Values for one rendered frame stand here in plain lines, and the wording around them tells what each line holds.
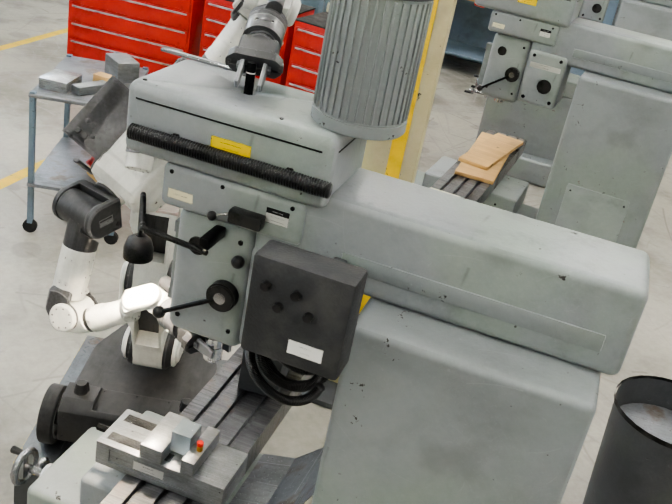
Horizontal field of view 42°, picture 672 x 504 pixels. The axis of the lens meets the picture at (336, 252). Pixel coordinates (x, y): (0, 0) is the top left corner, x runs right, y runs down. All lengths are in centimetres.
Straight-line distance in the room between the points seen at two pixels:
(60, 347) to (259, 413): 195
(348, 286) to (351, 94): 40
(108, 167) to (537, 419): 126
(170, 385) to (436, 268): 160
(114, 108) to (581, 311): 130
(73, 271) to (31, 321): 214
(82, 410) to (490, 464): 158
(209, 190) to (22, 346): 258
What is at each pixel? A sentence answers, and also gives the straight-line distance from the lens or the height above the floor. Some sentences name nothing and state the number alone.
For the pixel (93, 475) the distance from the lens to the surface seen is 244.
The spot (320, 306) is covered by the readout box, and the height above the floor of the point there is 166.
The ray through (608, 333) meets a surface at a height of 166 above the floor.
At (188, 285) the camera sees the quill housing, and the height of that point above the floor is 144.
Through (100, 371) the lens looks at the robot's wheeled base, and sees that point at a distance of 324.
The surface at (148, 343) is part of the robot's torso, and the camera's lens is 307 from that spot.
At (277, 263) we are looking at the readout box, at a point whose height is 172.
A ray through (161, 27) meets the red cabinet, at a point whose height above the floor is 67.
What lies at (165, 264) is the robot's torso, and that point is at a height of 111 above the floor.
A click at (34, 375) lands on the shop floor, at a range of 418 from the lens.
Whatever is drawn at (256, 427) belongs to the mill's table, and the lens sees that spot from 251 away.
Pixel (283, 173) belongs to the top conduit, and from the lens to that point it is 176.
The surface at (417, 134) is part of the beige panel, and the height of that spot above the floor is 133.
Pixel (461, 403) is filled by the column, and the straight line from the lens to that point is 178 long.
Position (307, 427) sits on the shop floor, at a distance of 401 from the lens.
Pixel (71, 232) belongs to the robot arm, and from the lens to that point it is 239.
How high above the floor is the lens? 247
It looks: 27 degrees down
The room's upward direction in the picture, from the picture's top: 11 degrees clockwise
